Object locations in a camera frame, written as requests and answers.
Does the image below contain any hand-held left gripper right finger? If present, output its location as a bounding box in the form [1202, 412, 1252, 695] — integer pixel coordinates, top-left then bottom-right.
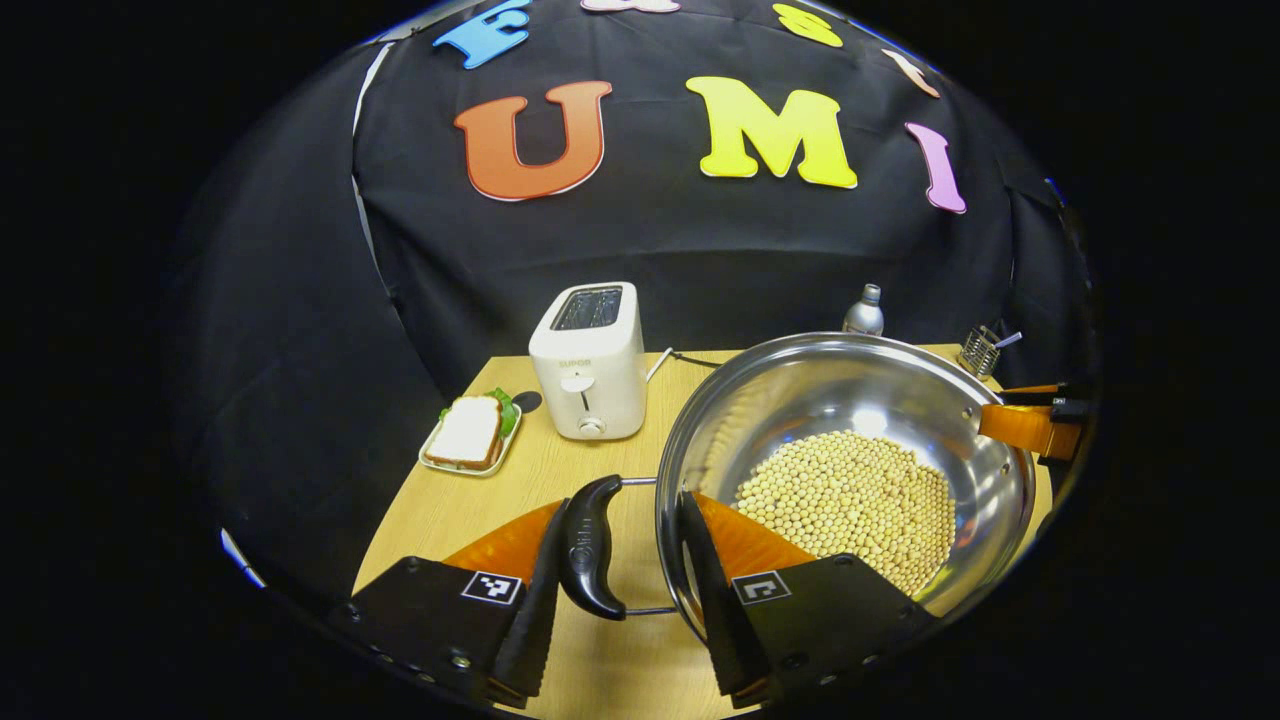
[678, 488, 939, 709]

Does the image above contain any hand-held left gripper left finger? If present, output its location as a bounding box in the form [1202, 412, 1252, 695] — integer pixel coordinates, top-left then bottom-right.
[330, 497, 573, 711]

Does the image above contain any pile of yellow soybeans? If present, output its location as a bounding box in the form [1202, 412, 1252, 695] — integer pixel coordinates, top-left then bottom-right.
[733, 430, 958, 598]

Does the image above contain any stainless steel pot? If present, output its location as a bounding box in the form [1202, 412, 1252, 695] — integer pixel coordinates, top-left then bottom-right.
[558, 332, 1041, 646]

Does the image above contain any small white plate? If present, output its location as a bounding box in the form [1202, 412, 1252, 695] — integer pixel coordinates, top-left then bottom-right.
[418, 390, 524, 478]

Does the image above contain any small silver bottle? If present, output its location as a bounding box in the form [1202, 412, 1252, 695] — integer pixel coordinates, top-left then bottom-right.
[842, 283, 886, 336]

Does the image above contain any white bread sandwich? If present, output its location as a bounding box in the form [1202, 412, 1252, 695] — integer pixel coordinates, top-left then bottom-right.
[425, 388, 519, 471]

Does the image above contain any white toaster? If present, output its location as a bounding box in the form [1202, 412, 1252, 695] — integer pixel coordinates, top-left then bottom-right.
[528, 282, 649, 441]

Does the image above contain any black backdrop cloth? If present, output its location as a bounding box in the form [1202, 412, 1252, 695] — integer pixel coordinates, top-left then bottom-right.
[165, 0, 1096, 601]

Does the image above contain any wire utensil holder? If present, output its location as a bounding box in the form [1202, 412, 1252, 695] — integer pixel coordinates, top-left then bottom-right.
[957, 322, 1023, 379]

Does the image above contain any toaster power cable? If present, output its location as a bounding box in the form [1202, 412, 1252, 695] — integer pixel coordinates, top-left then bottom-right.
[645, 347, 723, 383]

